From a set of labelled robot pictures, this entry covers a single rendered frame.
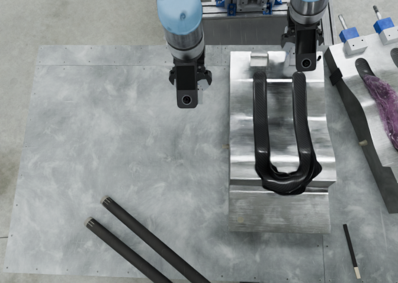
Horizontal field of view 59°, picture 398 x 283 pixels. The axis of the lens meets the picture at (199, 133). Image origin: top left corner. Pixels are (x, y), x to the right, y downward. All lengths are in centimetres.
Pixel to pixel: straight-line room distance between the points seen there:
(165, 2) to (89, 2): 175
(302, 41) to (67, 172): 74
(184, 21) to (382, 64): 70
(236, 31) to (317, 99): 93
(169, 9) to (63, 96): 65
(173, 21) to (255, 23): 130
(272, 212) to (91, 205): 51
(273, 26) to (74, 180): 126
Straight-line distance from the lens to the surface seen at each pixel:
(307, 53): 85
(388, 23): 121
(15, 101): 224
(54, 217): 111
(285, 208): 96
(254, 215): 95
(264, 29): 188
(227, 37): 184
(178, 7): 61
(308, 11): 75
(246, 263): 101
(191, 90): 77
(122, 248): 99
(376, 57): 116
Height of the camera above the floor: 181
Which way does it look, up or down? 75 degrees down
